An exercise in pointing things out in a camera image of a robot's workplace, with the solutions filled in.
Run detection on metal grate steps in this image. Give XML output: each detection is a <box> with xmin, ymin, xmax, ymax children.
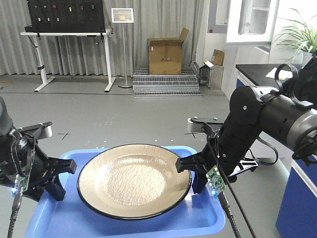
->
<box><xmin>133</xmin><ymin>67</ymin><xmax>203</xmax><ymax>99</ymax></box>

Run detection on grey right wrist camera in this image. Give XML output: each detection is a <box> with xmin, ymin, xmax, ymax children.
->
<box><xmin>187</xmin><ymin>117</ymin><xmax>207</xmax><ymax>133</ymax></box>

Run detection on white standing desk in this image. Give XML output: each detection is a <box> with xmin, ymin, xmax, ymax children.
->
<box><xmin>20</xmin><ymin>28</ymin><xmax>115</xmax><ymax>92</ymax></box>

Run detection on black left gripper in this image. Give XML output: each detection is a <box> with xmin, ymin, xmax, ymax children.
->
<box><xmin>0</xmin><ymin>122</ymin><xmax>77</xmax><ymax>201</ymax></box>

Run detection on black left braided cable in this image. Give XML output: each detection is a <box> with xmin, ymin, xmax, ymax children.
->
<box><xmin>6</xmin><ymin>190</ymin><xmax>23</xmax><ymax>238</ymax></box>

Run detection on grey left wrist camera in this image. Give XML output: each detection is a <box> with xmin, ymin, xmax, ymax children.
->
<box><xmin>33</xmin><ymin>122</ymin><xmax>53</xmax><ymax>139</ymax></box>

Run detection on blue plastic tray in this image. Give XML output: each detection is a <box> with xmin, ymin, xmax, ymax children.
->
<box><xmin>25</xmin><ymin>149</ymin><xmax>225</xmax><ymax>238</ymax></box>

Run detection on grey curtain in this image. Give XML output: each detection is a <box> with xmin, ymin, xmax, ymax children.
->
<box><xmin>0</xmin><ymin>0</ymin><xmax>209</xmax><ymax>76</ymax></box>

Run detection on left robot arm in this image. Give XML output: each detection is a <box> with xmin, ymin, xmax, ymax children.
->
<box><xmin>0</xmin><ymin>100</ymin><xmax>77</xmax><ymax>201</ymax></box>

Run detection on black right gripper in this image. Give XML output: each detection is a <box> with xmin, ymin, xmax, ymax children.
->
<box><xmin>175</xmin><ymin>118</ymin><xmax>259</xmax><ymax>194</ymax></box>

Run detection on white wall cabinet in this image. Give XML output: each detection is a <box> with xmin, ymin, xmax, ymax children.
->
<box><xmin>214</xmin><ymin>0</ymin><xmax>280</xmax><ymax>48</ymax></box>

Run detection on large open cardboard box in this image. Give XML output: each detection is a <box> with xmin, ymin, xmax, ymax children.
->
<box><xmin>148</xmin><ymin>28</ymin><xmax>189</xmax><ymax>75</ymax></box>

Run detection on sign on metal stand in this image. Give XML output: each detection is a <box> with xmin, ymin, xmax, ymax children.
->
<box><xmin>111</xmin><ymin>8</ymin><xmax>134</xmax><ymax>88</ymax></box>

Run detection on green circuit board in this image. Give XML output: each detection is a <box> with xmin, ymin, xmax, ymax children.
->
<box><xmin>206</xmin><ymin>166</ymin><xmax>226</xmax><ymax>197</ymax></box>
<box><xmin>12</xmin><ymin>174</ymin><xmax>30</xmax><ymax>194</ymax></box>

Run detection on open metal box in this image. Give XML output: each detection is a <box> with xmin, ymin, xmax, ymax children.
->
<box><xmin>198</xmin><ymin>60</ymin><xmax>224</xmax><ymax>90</ymax></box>

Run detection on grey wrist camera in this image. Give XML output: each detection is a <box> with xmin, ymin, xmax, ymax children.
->
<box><xmin>33</xmin><ymin>122</ymin><xmax>53</xmax><ymax>139</ymax></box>
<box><xmin>187</xmin><ymin>117</ymin><xmax>207</xmax><ymax>133</ymax></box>

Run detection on black braided cable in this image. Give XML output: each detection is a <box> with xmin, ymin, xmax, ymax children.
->
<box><xmin>217</xmin><ymin>168</ymin><xmax>258</xmax><ymax>238</ymax></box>
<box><xmin>6</xmin><ymin>190</ymin><xmax>23</xmax><ymax>238</ymax></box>

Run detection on small cardboard box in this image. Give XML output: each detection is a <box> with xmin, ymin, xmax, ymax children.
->
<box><xmin>211</xmin><ymin>49</ymin><xmax>224</xmax><ymax>66</ymax></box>

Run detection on black right braided cable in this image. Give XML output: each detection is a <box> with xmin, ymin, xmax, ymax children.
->
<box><xmin>217</xmin><ymin>168</ymin><xmax>258</xmax><ymax>238</ymax></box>

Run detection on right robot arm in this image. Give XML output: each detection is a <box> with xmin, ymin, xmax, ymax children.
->
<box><xmin>176</xmin><ymin>54</ymin><xmax>317</xmax><ymax>193</ymax></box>

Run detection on black pegboard panel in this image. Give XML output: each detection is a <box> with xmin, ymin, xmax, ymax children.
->
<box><xmin>25</xmin><ymin>0</ymin><xmax>106</xmax><ymax>33</ymax></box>

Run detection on green right circuit board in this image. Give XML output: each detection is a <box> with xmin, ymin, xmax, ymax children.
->
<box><xmin>206</xmin><ymin>166</ymin><xmax>226</xmax><ymax>197</ymax></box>

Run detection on beige plate with black rim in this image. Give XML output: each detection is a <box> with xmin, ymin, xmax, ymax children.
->
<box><xmin>77</xmin><ymin>144</ymin><xmax>192</xmax><ymax>220</ymax></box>

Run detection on green left circuit board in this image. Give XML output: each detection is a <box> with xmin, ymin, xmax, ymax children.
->
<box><xmin>12</xmin><ymin>174</ymin><xmax>30</xmax><ymax>194</ymax></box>

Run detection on green potted plant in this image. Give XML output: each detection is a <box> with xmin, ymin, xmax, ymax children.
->
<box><xmin>272</xmin><ymin>7</ymin><xmax>317</xmax><ymax>63</ymax></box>

